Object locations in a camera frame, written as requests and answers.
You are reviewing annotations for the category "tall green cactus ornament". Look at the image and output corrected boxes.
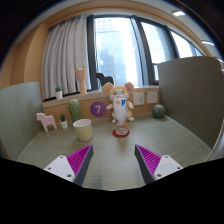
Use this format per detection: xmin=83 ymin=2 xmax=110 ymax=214
xmin=68 ymin=99 xmax=82 ymax=122

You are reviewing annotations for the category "small potted plant on ledge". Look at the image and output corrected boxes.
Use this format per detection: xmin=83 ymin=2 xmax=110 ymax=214
xmin=55 ymin=87 xmax=62 ymax=100

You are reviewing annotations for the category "clear plastic water bottle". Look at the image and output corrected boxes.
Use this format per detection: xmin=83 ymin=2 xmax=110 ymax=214
xmin=113 ymin=89 xmax=128 ymax=136

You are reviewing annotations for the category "red round coaster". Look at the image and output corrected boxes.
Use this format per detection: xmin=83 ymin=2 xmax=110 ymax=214
xmin=112 ymin=130 xmax=130 ymax=138

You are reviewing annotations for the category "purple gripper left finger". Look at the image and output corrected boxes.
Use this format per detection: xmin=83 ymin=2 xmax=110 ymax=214
xmin=44 ymin=145 xmax=93 ymax=186

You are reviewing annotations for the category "grey left partition panel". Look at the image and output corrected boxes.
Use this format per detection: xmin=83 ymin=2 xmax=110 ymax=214
xmin=0 ymin=82 xmax=43 ymax=160

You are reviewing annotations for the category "white wall socket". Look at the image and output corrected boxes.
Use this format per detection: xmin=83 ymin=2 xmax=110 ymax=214
xmin=147 ymin=92 xmax=157 ymax=104
xmin=133 ymin=93 xmax=145 ymax=105

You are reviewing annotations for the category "grey right partition panel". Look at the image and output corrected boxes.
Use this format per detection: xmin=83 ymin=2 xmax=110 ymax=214
xmin=157 ymin=55 xmax=224 ymax=150

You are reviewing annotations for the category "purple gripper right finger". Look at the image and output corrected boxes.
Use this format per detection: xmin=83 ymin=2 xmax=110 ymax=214
xmin=135 ymin=145 xmax=182 ymax=184

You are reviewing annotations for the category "pink wooden horse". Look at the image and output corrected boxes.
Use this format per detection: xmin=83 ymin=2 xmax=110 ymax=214
xmin=36 ymin=113 xmax=57 ymax=131

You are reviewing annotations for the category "round green cactus ornament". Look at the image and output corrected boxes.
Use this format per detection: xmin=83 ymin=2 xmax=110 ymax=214
xmin=152 ymin=104 xmax=166 ymax=119

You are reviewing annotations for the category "grey partition panel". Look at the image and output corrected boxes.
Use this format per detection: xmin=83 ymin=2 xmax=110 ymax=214
xmin=157 ymin=55 xmax=224 ymax=150
xmin=0 ymin=82 xmax=43 ymax=160

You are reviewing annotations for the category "wooden hand model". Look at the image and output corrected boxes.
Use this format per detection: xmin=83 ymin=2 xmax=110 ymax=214
xmin=75 ymin=63 xmax=87 ymax=94

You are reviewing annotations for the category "purple number seven disc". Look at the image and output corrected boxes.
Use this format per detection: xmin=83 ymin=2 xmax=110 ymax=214
xmin=90 ymin=101 xmax=107 ymax=117

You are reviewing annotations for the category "pale yellow cup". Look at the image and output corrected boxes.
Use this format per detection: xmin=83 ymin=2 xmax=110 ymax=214
xmin=73 ymin=119 xmax=93 ymax=141

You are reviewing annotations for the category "white wall socket right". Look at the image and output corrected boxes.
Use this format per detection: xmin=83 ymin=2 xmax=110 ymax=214
xmin=147 ymin=92 xmax=157 ymax=104

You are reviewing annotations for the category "white wall socket left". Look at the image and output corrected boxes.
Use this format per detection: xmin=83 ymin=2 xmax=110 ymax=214
xmin=133 ymin=93 xmax=145 ymax=105

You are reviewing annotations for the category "small potted plant white pot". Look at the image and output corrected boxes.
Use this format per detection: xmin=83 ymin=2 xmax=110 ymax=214
xmin=60 ymin=114 xmax=68 ymax=129

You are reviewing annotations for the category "beige plush mouse toy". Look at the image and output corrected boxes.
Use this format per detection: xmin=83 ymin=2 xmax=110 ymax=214
xmin=102 ymin=82 xmax=134 ymax=122

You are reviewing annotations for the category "grey curtain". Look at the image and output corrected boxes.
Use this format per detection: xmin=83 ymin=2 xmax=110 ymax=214
xmin=41 ymin=15 xmax=91 ymax=99

